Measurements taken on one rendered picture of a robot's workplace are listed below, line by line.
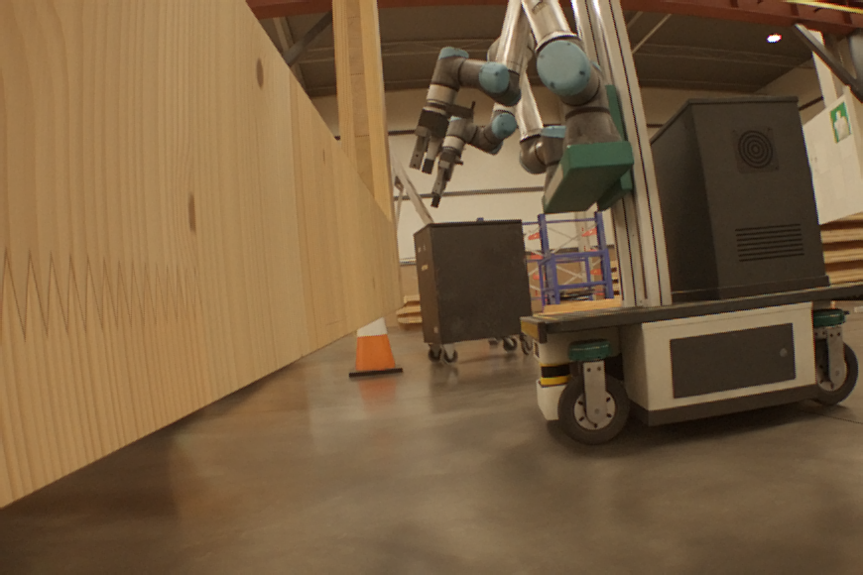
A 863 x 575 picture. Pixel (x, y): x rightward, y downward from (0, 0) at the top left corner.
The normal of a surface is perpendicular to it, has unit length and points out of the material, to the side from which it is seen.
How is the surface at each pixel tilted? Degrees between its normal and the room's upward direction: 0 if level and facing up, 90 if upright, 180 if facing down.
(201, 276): 90
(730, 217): 90
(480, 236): 90
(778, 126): 90
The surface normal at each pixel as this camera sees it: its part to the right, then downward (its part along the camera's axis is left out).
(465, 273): 0.28, -0.07
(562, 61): -0.45, 0.14
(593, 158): -0.09, -0.03
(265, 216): 1.00, -0.10
